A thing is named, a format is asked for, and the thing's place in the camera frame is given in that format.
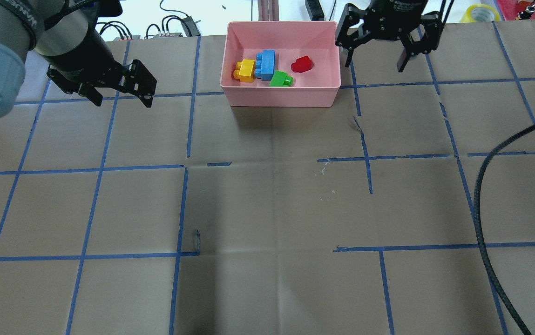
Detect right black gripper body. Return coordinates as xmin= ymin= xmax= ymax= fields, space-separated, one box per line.
xmin=346 ymin=0 xmax=445 ymax=45

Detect yellow toy block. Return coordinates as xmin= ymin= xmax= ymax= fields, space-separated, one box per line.
xmin=231 ymin=59 xmax=256 ymax=83

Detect red toy block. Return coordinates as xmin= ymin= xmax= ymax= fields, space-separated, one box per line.
xmin=291 ymin=55 xmax=314 ymax=74

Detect blue toy block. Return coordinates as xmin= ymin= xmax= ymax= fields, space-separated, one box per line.
xmin=254 ymin=49 xmax=276 ymax=81

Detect black braided cable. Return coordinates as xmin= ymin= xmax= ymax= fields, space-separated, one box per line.
xmin=474 ymin=111 xmax=535 ymax=335

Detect yellow tape roll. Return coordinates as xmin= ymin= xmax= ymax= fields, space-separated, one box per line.
xmin=459 ymin=4 xmax=500 ymax=23

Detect aluminium frame post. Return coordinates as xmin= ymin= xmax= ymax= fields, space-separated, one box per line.
xmin=257 ymin=0 xmax=279 ymax=21

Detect green toy block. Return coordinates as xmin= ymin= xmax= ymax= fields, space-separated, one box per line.
xmin=269 ymin=70 xmax=294 ymax=87

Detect pink plastic box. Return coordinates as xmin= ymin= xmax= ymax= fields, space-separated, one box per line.
xmin=220 ymin=21 xmax=341 ymax=107

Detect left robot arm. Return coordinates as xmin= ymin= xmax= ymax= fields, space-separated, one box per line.
xmin=0 ymin=0 xmax=157 ymax=118

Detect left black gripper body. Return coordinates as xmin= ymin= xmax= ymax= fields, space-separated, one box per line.
xmin=46 ymin=49 xmax=129 ymax=97

